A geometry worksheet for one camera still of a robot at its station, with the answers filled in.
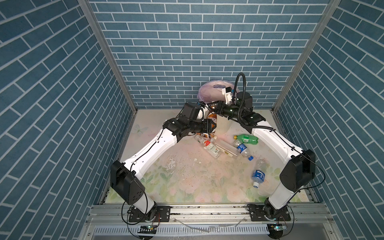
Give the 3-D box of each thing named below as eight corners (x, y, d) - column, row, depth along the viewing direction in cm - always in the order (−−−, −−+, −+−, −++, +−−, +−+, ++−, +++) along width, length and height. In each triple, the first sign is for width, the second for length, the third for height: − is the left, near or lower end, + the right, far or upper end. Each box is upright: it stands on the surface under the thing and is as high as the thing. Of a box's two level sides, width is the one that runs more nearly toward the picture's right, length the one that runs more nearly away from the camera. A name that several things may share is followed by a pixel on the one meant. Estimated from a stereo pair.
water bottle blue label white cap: (248, 185, 85) (251, 182, 80) (256, 161, 95) (259, 156, 90) (259, 191, 83) (263, 188, 78) (266, 166, 93) (269, 161, 88)
